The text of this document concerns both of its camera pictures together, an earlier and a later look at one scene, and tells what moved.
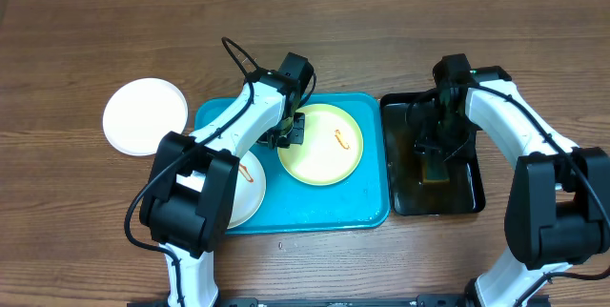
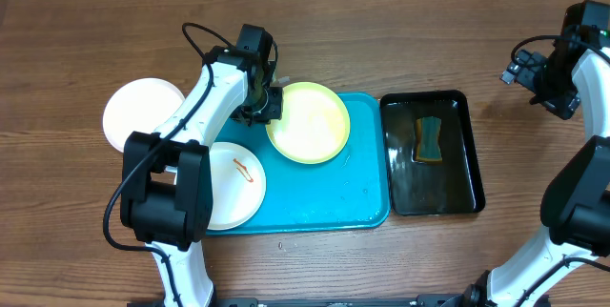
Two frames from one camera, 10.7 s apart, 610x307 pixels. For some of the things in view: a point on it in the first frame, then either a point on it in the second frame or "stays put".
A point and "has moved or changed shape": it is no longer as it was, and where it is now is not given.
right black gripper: x=431 y=143 to x=566 y=105
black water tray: x=420 y=180 stays put
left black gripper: x=295 y=136 to x=274 y=112
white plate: x=249 y=193 stays put
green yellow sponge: x=435 y=171 has moved or changed shape
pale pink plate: x=141 y=112 stays put
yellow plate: x=333 y=147 has moved or changed shape
